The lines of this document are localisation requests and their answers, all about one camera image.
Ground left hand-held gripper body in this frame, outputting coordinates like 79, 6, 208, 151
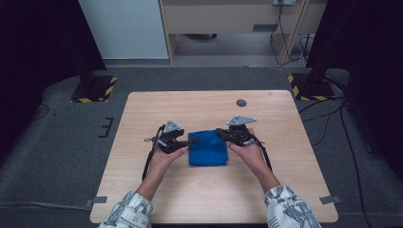
154, 119, 182, 156

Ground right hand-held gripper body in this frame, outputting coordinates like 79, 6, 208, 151
226, 115, 258, 147

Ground blue microfiber cloth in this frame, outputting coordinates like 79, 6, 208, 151
187, 129, 229, 167

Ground person's left hand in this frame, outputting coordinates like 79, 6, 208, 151
148, 146, 190, 174

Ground person's right hand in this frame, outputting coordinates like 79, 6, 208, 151
225, 127, 266, 174

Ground black floor tape mark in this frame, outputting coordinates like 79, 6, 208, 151
98, 117, 115, 139

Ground yellow-black striped stand base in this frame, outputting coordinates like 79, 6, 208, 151
287, 72, 336, 102
70, 75, 118, 104

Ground grey tape strip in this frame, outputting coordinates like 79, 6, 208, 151
84, 196, 108, 209
318, 195, 343, 205

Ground black stand pole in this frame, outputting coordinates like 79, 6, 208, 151
305, 0, 360, 86
70, 47, 107, 93

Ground wooden cabinet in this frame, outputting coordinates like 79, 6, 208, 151
158, 0, 329, 66

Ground white partition panel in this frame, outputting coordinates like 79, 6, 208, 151
77, 0, 169, 61

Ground dark curtain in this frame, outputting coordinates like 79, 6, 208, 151
306, 0, 403, 174
0, 0, 106, 162

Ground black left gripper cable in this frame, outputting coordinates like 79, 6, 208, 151
142, 124, 166, 182

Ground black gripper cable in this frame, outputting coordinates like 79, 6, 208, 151
249, 134, 274, 173
142, 124, 166, 182

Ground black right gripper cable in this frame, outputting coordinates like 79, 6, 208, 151
249, 134, 274, 173

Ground black floor cable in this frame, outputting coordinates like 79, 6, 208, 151
32, 103, 51, 122
297, 97, 347, 147
339, 104, 373, 228

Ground black hanging cables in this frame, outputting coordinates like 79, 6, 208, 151
269, 3, 312, 67

